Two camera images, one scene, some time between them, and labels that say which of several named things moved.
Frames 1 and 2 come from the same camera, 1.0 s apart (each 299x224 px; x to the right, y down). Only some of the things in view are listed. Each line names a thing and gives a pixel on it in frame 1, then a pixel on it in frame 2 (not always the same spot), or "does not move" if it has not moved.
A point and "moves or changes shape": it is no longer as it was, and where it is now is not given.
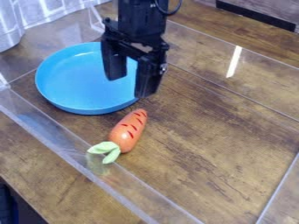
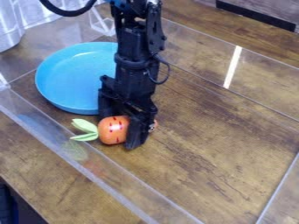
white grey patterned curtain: x=23 y=14 does not move
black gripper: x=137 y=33 → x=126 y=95
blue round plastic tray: x=73 y=83 does not move
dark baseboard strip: x=257 y=15 does not move
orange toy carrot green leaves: x=125 y=135 moves or changes shape
